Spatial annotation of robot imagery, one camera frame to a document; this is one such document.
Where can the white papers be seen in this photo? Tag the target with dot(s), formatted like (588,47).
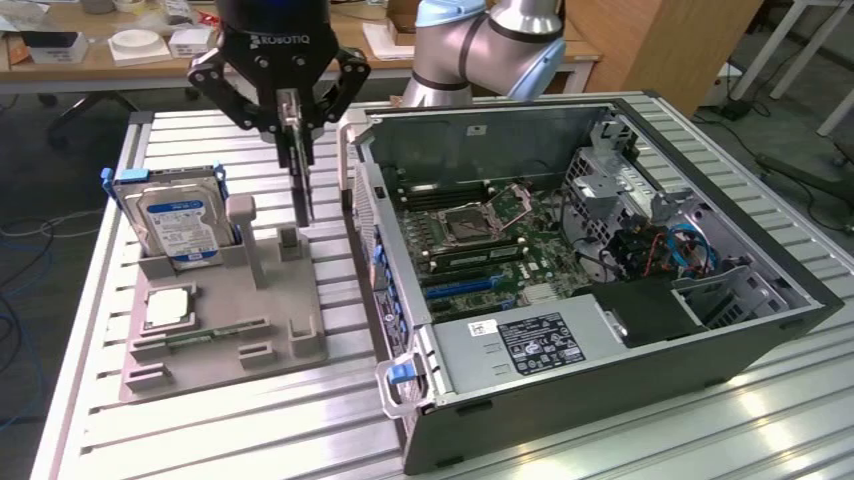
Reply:
(387,47)

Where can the CPU socket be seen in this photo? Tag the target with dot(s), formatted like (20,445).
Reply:
(467,225)

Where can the thin dark RAM module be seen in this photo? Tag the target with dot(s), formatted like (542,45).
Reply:
(303,190)

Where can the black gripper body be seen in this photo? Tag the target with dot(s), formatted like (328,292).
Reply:
(280,45)

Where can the metal disk bay cage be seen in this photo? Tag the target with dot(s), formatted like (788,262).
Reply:
(603,192)

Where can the white table frame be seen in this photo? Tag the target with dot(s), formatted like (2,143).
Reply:
(767,50)

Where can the green motherboard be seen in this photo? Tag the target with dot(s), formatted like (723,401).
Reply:
(540,240)

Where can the cardboard box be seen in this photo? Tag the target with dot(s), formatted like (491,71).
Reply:
(400,20)

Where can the white round holder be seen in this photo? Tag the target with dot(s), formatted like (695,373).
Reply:
(140,50)

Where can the black power adapter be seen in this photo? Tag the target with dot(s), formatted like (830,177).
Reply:
(734,110)

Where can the grey power supply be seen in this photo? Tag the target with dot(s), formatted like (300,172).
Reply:
(467,360)

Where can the small white box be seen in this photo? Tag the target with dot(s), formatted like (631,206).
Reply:
(189,45)

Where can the blue expansion slot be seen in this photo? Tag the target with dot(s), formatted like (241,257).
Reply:
(467,288)

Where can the wooden desk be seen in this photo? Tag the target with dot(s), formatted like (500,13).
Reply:
(133,71)

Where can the blue case release latch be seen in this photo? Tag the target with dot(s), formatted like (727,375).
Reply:
(397,375)

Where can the white box with black lid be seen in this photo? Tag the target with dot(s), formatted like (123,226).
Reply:
(60,52)

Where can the silver CPU chip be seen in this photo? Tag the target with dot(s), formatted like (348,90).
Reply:
(167,307)

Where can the grey chipset heatsink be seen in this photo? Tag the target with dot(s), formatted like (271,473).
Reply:
(540,294)

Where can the metal socket cover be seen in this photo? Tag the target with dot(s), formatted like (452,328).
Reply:
(512,196)

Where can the wooden cabinet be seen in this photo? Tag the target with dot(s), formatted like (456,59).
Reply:
(667,50)

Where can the grey cup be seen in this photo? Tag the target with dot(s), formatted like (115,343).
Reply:
(97,6)

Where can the grey parts rack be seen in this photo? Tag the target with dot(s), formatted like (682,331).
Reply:
(267,300)

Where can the green RAM stick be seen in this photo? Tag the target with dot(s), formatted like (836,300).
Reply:
(213,332)

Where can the black plastic shroud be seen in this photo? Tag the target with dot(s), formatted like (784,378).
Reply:
(640,312)

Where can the blue slot latch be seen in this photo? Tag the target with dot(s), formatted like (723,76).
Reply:
(377,247)
(403,329)
(393,302)

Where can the black open PC case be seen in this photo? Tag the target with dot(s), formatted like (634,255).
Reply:
(600,400)

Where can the grey metal drive bracket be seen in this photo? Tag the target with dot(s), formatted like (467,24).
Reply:
(734,300)

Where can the white tape roll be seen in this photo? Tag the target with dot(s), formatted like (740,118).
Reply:
(129,5)

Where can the hard disk with blue carrier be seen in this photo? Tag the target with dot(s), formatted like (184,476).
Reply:
(176,225)

